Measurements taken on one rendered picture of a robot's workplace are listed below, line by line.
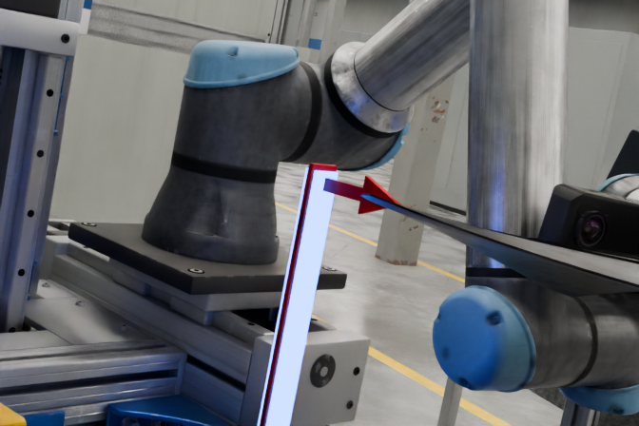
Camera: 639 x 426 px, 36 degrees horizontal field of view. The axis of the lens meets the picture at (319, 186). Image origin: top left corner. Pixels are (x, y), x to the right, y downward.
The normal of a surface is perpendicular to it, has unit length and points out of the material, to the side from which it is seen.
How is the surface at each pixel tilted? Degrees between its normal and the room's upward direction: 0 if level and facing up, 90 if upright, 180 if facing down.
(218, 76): 87
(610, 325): 57
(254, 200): 72
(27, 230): 90
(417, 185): 90
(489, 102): 89
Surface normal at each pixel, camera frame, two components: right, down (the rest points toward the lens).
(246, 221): 0.62, -0.11
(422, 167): 0.55, 0.19
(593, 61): -0.82, -0.09
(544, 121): 0.40, -0.07
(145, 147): 0.75, 0.22
